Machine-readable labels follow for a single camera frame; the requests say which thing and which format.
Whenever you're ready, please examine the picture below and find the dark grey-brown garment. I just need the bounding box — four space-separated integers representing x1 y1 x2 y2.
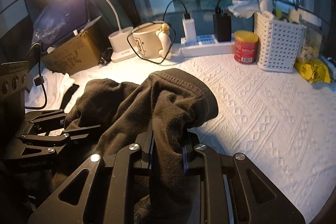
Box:
65 68 218 223

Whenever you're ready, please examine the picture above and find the white garment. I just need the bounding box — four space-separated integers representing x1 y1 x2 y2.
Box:
25 68 75 110

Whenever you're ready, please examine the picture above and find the white textured table cloth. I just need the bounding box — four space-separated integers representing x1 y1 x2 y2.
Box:
65 55 335 223

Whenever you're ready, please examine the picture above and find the brown cardboard box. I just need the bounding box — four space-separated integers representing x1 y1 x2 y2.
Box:
42 27 101 75

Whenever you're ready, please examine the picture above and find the white power strip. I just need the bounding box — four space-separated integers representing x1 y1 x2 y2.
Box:
179 34 235 57

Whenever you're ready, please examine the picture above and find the yellow snack bag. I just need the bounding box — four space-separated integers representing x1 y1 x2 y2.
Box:
294 59 331 84

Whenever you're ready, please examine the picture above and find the red can yellow lid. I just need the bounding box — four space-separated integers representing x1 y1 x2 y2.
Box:
234 30 259 64

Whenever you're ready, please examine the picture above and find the white cartoon mug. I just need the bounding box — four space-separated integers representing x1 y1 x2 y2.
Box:
132 22 173 59

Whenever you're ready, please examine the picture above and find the white perforated plastic basket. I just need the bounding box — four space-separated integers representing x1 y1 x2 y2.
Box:
254 11 304 73

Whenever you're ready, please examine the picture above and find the white phone charger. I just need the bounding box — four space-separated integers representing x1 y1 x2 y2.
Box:
182 12 197 43

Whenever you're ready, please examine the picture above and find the clear jar of snacks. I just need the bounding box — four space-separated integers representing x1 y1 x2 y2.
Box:
298 10 322 63

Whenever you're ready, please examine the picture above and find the black power adapter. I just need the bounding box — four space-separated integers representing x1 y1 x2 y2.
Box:
213 6 232 43

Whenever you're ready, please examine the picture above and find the white tissue in basket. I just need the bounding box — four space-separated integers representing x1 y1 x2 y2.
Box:
228 0 273 19

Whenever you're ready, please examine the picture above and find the black strap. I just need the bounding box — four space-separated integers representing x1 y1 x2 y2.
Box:
60 83 80 111

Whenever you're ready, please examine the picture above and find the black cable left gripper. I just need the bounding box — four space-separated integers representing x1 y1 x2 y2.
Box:
24 42 49 110

